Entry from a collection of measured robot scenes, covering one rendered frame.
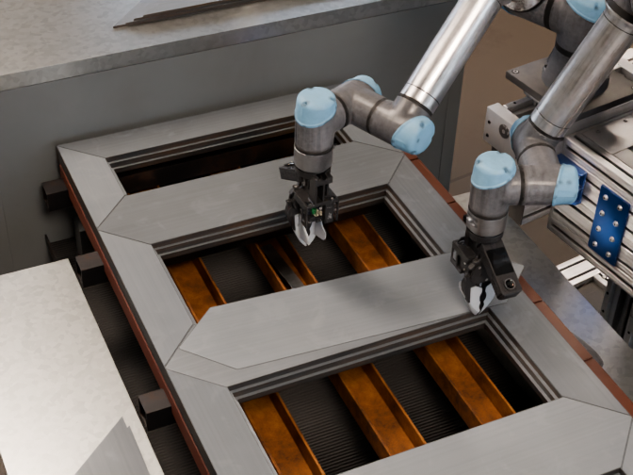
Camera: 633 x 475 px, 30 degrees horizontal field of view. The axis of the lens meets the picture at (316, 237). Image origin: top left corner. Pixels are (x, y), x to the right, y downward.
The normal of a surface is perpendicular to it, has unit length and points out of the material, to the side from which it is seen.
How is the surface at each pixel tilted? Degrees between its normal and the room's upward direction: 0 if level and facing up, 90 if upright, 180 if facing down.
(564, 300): 0
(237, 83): 90
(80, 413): 0
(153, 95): 90
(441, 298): 1
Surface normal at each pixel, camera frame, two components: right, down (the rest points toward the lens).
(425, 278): 0.02, -0.77
